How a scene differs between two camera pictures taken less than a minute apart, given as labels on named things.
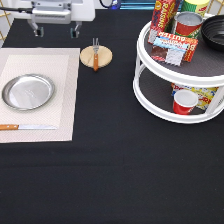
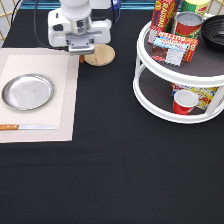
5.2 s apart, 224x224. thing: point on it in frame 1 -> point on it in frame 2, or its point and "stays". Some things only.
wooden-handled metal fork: [95, 46] -> [82, 58]
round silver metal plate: [28, 92] stays
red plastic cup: [183, 101] stays
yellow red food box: [205, 93] stays
